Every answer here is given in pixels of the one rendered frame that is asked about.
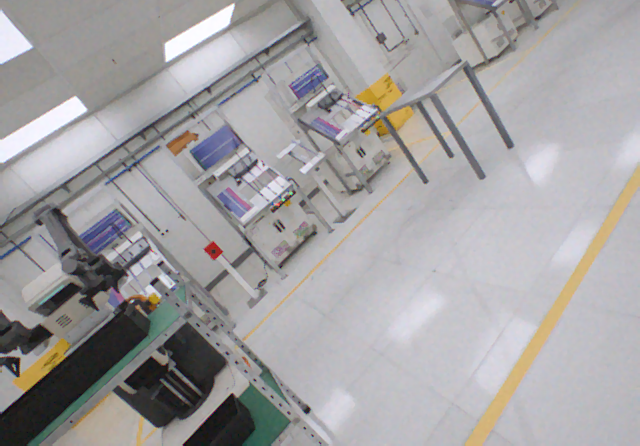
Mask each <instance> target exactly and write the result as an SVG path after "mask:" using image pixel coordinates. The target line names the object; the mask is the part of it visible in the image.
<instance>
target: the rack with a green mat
mask: <svg viewBox="0 0 640 446"><path fill-rule="evenodd" d="M157 266H158V267H159V268H160V269H161V270H162V271H163V272H164V273H165V274H166V275H167V276H168V277H169V278H170V279H171V280H172V281H173V282H174V283H175V284H176V285H177V286H178V287H179V289H178V290H177V291H175V292H173V291H172V290H171V289H170V288H169V287H168V286H167V285H166V284H165V283H164V282H163V281H162V280H161V279H160V278H159V277H158V276H156V277H155V278H154V279H152V280H151V281H150V283H149V284H150V285H151V286H152V287H153V288H154V289H155V290H156V291H157V292H158V293H159V294H160V295H161V296H162V297H163V298H164V299H165V301H164V302H163V303H162V304H161V305H159V306H158V307H157V308H156V309H155V310H154V311H153V312H151V313H150V314H149V315H148V316H147V318H148V319H149V320H150V321H151V322H150V327H149V332H148V336H147V337H146V338H144V339H143V340H142V341H141V342H140V343H139V344H138V345H137V346H136V347H134V348H133V349H132V350H131V351H130V352H129V353H128V354H127V355H126V356H124V357H123V358H122V359H121V360H120V361H119V362H118V363H117V364H116V365H115V366H113V367H112V368H111V369H110V370H109V371H108V372H107V373H106V374H105V375H103V376H102V377H101V378H100V379H99V380H98V381H97V382H96V383H95V384H93V385H92V386H91V387H90V388H89V389H88V390H87V391H86V392H85V393H84V394H82V395H81V396H80V397H79V398H78V399H77V400H76V401H75V402H74V403H72V404H71V405H70V406H69V407H68V408H67V409H66V410H65V411H64V412H62V413H61V414H60V415H59V416H58V417H57V418H56V419H55V420H54V421H52V422H51V423H50V424H49V425H48V426H47V427H46V428H45V429H44V430H43V431H41V432H40V433H39V434H38V435H37V436H36V437H35V438H34V439H33V440H31V441H30V442H29V443H28V444H27V445H26V446H52V445H53V444H54V443H55V442H56V441H57V440H58V439H59V438H61V437H62V436H63V435H64V434H65V433H66V432H67V431H68V430H69V429H70V428H71V427H72V426H74V425H75V424H76V423H77V422H78V421H79V420H80V419H81V418H82V417H83V416H84V415H86V414H87V413H88V412H89V411H90V410H91V409H92V408H93V407H94V406H95V405H96V404H97V403H99V402H100V401H101V400H102V399H103V398H104V397H105V396H106V395H107V394H108V393H109V392H110V391H112V390H113V389H114V388H115V387H116V386H117V385H118V384H119V383H120V382H121V381H122V380H124V379H125V378H126V377H127V376H128V375H129V374H130V373H131V372H132V371H133V370H134V369H135V368H137V367H138V366H139V365H140V364H141V363H142V362H143V361H144V360H145V359H146V358H147V357H149V356H150V355H151V354H152V353H153V352H154V351H155V350H156V349H157V348H158V347H159V346H160V345H162V344H163V343H164V342H165V341H166V340H167V339H168V338H169V337H170V336H171V335H172V334H174V333H175V332H176V331H177V330H178V329H179V328H180V327H181V326H182V325H183V324H184V323H185V322H187V321H188V322H189V323H190V324H191V325H192V326H193V327H194V328H195V329H196V330H197V331H198V332H199V333H200V334H201V335H202V336H203V337H204V338H205V339H206V340H207V341H208V342H209V343H210V344H211V345H212V346H214V347H215V348H216V349H217V350H218V351H219V352H220V353H221V354H222V355H223V356H224V357H225V358H226V359H227V360H228V361H229V362H230V363H231V364H232V365H233V366H234V367H235V368H236V369H237V370H238V371H239V372H240V373H242V374H243V375H244V376H245V377H246V378H247V379H248V380H249V381H250V382H251V384H250V385H249V386H248V387H247V388H246V389H245V390H244V392H243V393H242V394H241V395H240V396H239V397H238V399H239V400H240V401H241V402H242V403H243V404H244V405H245V406H246V407H247V408H248V410H249V411H250V412H249V413H250V415H251V418H252V421H253V422H254V423H253V424H254V426H255V431H254V432H253V433H252V434H251V435H250V436H249V437H248V438H247V440H246V441H245V442H244V443H243V444H242V445H241V446H279V445H280V444H281V443H282V442H283V441H284V439H285V438H286V437H287V436H288V435H289V433H290V432H291V431H292V430H293V429H294V428H295V426H297V427H298V428H299V429H300V430H301V431H302V432H303V433H304V434H305V435H306V436H307V437H309V438H310V439H311V440H312V441H313V442H314V443H315V444H316V445H317V446H330V445H329V444H328V443H327V442H326V441H325V440H324V439H323V438H322V437H321V436H320V435H319V434H318V433H317V432H316V431H315V430H314V429H313V428H312V427H311V426H310V425H309V424H308V423H306V422H305V421H304V420H303V419H302V418H301V417H300V416H299V414H298V413H297V411H296V410H295V408H294V406H293V405H292V403H291V401H290V400H289V398H288V396H289V397H290V398H291V399H292V400H293V401H294V402H295V403H296V404H297V405H298V406H299V407H300V408H301V409H302V411H303V412H304V413H305V414H309V413H310V411H311V408H310V407H309V406H308V405H307V404H305V403H304V402H303V401H302V400H301V399H300V398H299V397H298V396H297V395H296V394H295V393H294V392H293V391H292V390H291V389H290V388H289V387H288V386H287V385H286V384H285V383H284V382H283V381H282V380H281V379H280V378H279V377H278V376H277V375H276V374H275V373H274V372H273V371H272V370H271V369H270V368H269V367H268V366H267V365H266V364H265V363H264V362H263V361H262V360H261V359H260V358H259V357H258V356H257V355H256V354H255V353H254V352H253V351H252V350H251V349H250V348H249V347H248V346H247V345H246V344H245V343H244V342H243V341H242V340H241V339H240V338H239V337H238V336H237V335H236V334H235V333H234V332H233V331H232V330H231V329H230V328H229V327H228V326H227V325H226V324H225V323H224V322H223V321H222V320H221V319H220V318H219V316H218V315H217V314H216V313H215V312H214V311H213V310H212V309H211V308H210V307H209V306H208V305H207V304H206V303H205V302H204V301H203V300H202V299H201V298H200V297H199V296H198V295H197V294H196V293H195V292H194V291H193V290H192V289H191V288H190V287H189V286H188V285H187V284H186V283H185V282H184V281H183V280H182V279H181V278H180V277H179V276H178V275H177V274H176V273H175V272H174V271H173V270H172V269H171V268H170V267H169V266H168V265H167V264H166V263H165V262H164V261H163V260H161V261H160V262H159V263H157ZM192 301H193V302H194V303H195V304H196V305H197V306H198V307H199V308H200V309H201V310H202V311H203V312H204V313H205V314H206V315H207V316H208V317H209V318H210V319H211V320H212V321H213V322H214V323H215V324H216V325H217V326H218V327H219V328H220V329H221V330H222V331H223V332H224V333H225V334H226V335H227V336H228V337H229V338H230V339H231V340H232V341H233V342H234V343H235V344H236V345H237V346H238V347H239V348H240V349H241V350H242V351H243V352H244V353H245V354H246V355H247V356H248V357H249V358H250V359H251V360H252V361H253V362H254V363H255V364H256V365H257V366H258V367H259V368H260V369H261V370H262V372H261V373H260V375H259V376H258V375H257V374H256V373H255V372H254V371H253V370H252V369H251V368H250V367H249V366H248V365H247V364H246V363H245V362H244V361H243V360H242V359H241V358H240V357H239V356H238V355H237V354H236V353H235V352H234V351H233V350H232V349H231V348H230V347H229V346H227V345H226V344H225V343H224V342H223V341H222V340H221V339H220V338H219V337H218V336H217V335H216V334H215V333H214V332H213V331H212V330H211V329H210V328H209V327H208V326H207V325H206V324H205V323H204V322H203V321H202V320H201V319H200V318H199V317H198V316H197V315H196V314H195V313H194V311H193V305H192ZM286 394H287V395H288V396H287V395H286Z"/></svg>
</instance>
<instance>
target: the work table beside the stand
mask: <svg viewBox="0 0 640 446"><path fill-rule="evenodd" d="M461 69H463V70H464V72H465V74H466V76H467V77H468V79H469V81H470V83H471V85H472V86H473V88H474V90H475V92H476V93H477V95H478V97H479V99H480V100H481V102H482V104H483V106H484V107H485V109H486V111H487V113H488V114H489V116H490V118H491V120H492V122H493V123H494V125H495V127H496V129H497V130H498V132H499V134H500V136H501V137H502V139H503V141H504V143H505V145H506V146H507V148H508V149H509V148H513V147H514V143H513V141H512V140H511V138H510V136H509V134H508V132H507V131H506V129H505V127H504V125H503V123H502V122H501V120H500V118H499V116H498V114H497V113H496V111H495V109H494V107H493V105H492V104H491V102H490V100H489V98H488V96H487V95H486V93H485V91H484V89H483V87H482V86H481V84H480V82H479V80H478V79H477V77H476V75H475V73H474V71H473V70H472V68H471V66H470V64H469V63H468V61H467V60H465V61H463V62H461V63H459V64H457V65H455V66H453V67H451V68H449V69H448V70H446V71H444V72H442V73H440V74H438V75H436V76H434V77H432V78H430V79H428V80H426V81H424V82H422V83H420V84H418V85H416V86H414V87H412V88H410V89H409V90H408V91H407V92H405V93H404V94H403V95H402V96H401V97H400V98H398V99H397V100H396V101H395V102H394V103H393V104H391V105H390V106H389V107H388V108H387V109H386V110H384V111H383V112H382V113H381V114H380V115H379V117H380V119H381V120H382V122H383V123H384V125H385V126H386V128H387V129H388V131H389V132H390V134H391V135H392V137H393V138H394V140H395V141H396V143H397V144H398V146H399V147H400V149H401V150H402V152H403V153H404V155H405V156H406V158H407V159H408V161H409V162H410V164H411V165H412V167H413V168H414V170H415V171H416V173H417V174H418V176H419V177H420V179H421V180H422V182H423V183H424V184H427V183H428V182H429V180H428V179H427V177H426V176H425V174H424V173H423V171H422V170H421V168H420V167H419V165H418V164H417V162H416V161H415V159H414V158H413V156H412V154H411V153H410V151H409V150H408V148H407V147H406V145H405V144H404V142H403V141H402V139H401V138H400V136H399V135H398V133H397V132H396V130H395V129H394V127H393V126H392V124H391V123H390V121H389V120H388V118H387V117H386V116H387V115H389V114H391V113H393V112H396V111H398V110H400V109H403V108H405V107H407V106H409V105H412V104H414V103H415V104H416V106H417V108H418V109H419V111H420V112H421V114H422V115H423V117H424V119H425V120H426V122H427V123H428V125H429V127H430V128H431V130H432V131H433V133H434V135H435V136H436V138H437V139H438V141H439V143H440V144H441V146H442V147H443V149H444V151H445V152H446V154H447V155H448V157H449V158H453V157H454V156H455V155H454V154H453V152H452V151H451V149H450V147H449V146H448V144H447V143H446V141H445V139H444V138H443V136H442V134H441V133H440V131H439V130H438V128H437V126H436V125H435V123H434V122H433V120H432V118H431V117H430V115H429V114H428V112H427V110H426V109H425V107H424V106H423V104H422V102H421V100H423V99H425V98H428V97H429V98H430V100H431V101H432V103H433V105H434V106H435V108H436V109H437V111H438V113H439V114H440V116H441V118H442V119H443V121H444V123H445V124H446V126H447V127H448V129H449V131H450V132H451V134H452V136H453V137H454V139H455V141H456V142H457V144H458V145H459V147H460V149H461V150H462V152H463V154H464V155H465V157H466V159H467V160H468V162H469V164H470V165H471V167H472V168H473V170H474V172H475V173H476V175H477V177H478V178H479V180H483V179H484V178H485V177H486V175H485V173H484V172H483V170H482V168H481V167H480V165H479V163H478V162H477V160H476V158H475V157H474V155H473V153H472V152H471V150H470V148H469V147H468V145H467V143H466V142H465V140H464V138H463V137H462V135H461V133H460V132H459V130H458V128H457V127H456V125H455V123H454V122H453V120H452V118H451V117H450V115H449V113H448V112H447V110H446V108H445V107H444V105H443V104H442V102H441V100H440V99H439V97H438V95H437V94H436V92H437V91H438V90H439V89H440V88H441V87H442V86H444V85H445V84H446V83H447V82H448V81H449V80H450V79H451V78H452V77H454V76H455V75H456V74H457V73H458V72H459V71H460V70H461Z"/></svg>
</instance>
